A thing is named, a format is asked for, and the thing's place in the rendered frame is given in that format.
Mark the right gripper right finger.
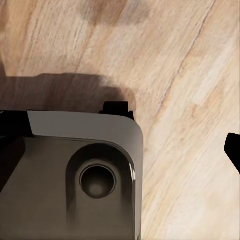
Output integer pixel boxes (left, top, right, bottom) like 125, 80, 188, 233
224, 132, 240, 173

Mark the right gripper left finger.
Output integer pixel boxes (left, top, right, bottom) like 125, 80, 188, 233
0, 133, 26, 193

